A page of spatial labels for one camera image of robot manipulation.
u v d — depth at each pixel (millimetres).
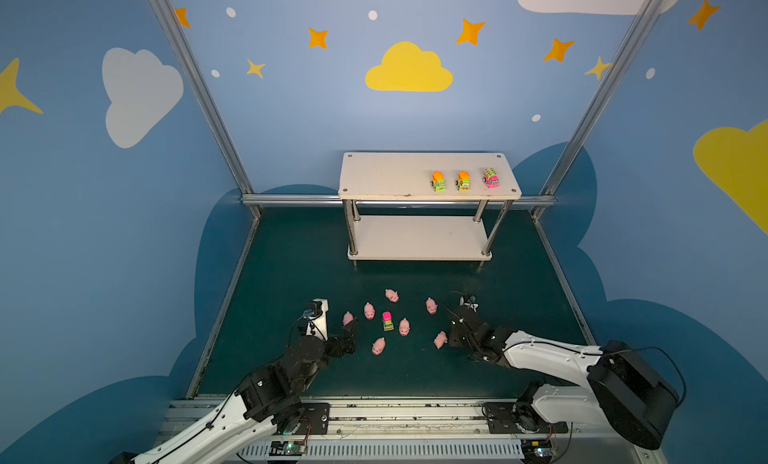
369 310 922
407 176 823
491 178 787
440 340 861
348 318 934
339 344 662
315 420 739
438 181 781
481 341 675
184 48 768
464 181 781
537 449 711
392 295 955
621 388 425
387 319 902
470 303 783
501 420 743
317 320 660
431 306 960
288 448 706
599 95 880
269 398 530
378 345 856
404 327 883
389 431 736
